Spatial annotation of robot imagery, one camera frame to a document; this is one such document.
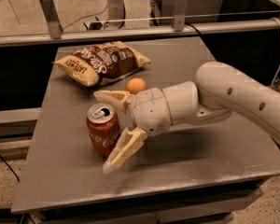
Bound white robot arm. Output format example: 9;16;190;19
94;62;280;174

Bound grey table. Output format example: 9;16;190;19
10;35;280;224

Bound horizontal metal rail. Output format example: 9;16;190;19
0;19;280;47

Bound orange fruit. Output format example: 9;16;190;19
126;78;147;94

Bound red coke can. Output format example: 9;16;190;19
86;103;120;158

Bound left metal rail bracket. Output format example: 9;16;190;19
39;0;63;39

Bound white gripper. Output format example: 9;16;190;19
93;88;172;174

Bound metal rail bracket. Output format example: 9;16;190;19
173;0;188;32
39;0;63;39

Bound yellow brown chip bag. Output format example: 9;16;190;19
54;41;150;87

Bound black cable on floor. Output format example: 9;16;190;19
0;147;21;183

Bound right metal rail bracket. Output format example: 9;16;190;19
173;0;188;32

